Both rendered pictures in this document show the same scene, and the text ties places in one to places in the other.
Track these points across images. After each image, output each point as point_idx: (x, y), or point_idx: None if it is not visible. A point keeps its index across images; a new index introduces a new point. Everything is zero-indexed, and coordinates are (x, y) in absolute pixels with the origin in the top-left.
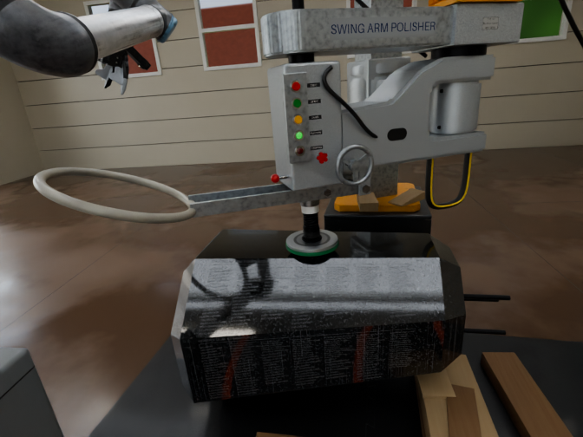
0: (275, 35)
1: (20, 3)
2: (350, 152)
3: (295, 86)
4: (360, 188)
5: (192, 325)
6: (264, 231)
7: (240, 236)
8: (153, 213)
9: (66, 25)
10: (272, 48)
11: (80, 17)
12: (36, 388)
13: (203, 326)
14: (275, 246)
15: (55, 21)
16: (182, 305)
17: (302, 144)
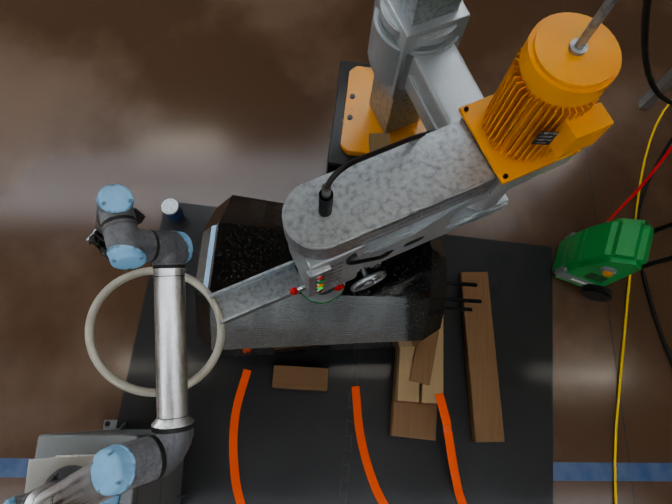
0: (301, 251)
1: (168, 467)
2: (366, 264)
3: (320, 279)
4: (371, 266)
5: None
6: (267, 230)
7: (243, 242)
8: (205, 370)
9: (186, 445)
10: (297, 252)
11: (172, 405)
12: None
13: (230, 342)
14: None
15: (182, 451)
16: (205, 323)
17: (322, 288)
